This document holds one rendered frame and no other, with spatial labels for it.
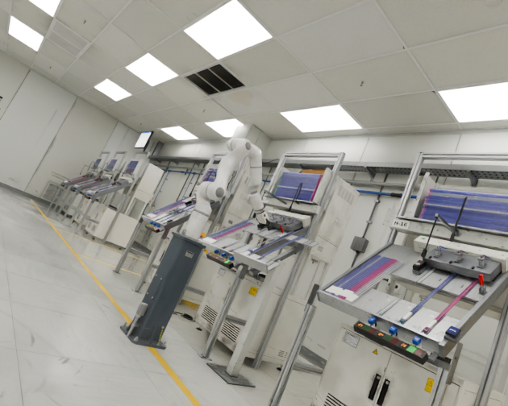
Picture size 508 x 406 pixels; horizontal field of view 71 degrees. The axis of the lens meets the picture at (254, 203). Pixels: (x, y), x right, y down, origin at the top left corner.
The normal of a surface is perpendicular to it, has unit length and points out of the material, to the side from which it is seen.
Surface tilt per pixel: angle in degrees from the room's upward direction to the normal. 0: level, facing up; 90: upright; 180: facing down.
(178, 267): 90
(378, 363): 90
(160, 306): 90
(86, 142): 90
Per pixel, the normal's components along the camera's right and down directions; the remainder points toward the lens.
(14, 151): 0.61, 0.12
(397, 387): -0.70, -0.42
